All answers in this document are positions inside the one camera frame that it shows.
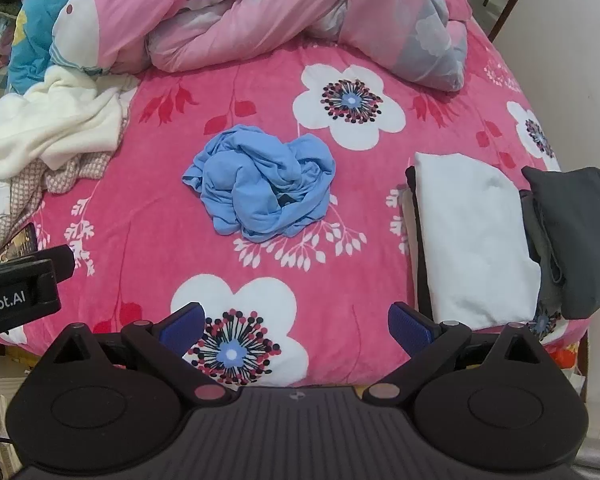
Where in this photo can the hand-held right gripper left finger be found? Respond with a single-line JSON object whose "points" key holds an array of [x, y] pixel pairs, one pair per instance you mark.
{"points": [[182, 324]]}

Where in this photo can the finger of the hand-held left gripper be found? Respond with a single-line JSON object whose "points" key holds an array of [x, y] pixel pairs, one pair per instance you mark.
{"points": [[60, 262]]}

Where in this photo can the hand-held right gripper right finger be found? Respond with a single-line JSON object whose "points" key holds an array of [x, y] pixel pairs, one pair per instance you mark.
{"points": [[409, 327]]}

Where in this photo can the blue t-shirt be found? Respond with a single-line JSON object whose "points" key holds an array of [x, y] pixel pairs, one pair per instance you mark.
{"points": [[250, 185]]}

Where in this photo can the smartphone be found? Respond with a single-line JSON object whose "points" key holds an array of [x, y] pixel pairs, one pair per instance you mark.
{"points": [[17, 245]]}

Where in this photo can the beige checked cloth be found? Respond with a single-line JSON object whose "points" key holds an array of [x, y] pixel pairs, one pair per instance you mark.
{"points": [[75, 175]]}

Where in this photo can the black folded garment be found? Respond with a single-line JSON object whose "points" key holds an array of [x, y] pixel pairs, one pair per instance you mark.
{"points": [[416, 220]]}

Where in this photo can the pink floral blanket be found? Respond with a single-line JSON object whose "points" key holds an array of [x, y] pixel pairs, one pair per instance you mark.
{"points": [[155, 210]]}

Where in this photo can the white folded garment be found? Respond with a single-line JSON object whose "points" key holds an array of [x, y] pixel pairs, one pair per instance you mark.
{"points": [[475, 240]]}

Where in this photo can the cream fleece garment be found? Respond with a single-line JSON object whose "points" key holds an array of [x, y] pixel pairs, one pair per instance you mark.
{"points": [[55, 120]]}

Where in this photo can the orange toy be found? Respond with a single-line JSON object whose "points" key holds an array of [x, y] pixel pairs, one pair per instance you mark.
{"points": [[565, 358]]}

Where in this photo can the dark grey folded garment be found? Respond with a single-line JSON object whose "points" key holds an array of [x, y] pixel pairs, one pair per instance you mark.
{"points": [[575, 230]]}

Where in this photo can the blue cartoon quilt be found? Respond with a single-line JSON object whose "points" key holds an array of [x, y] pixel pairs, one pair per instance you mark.
{"points": [[30, 35]]}

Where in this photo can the pink grey quilt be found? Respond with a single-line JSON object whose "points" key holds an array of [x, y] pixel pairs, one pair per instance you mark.
{"points": [[230, 20]]}

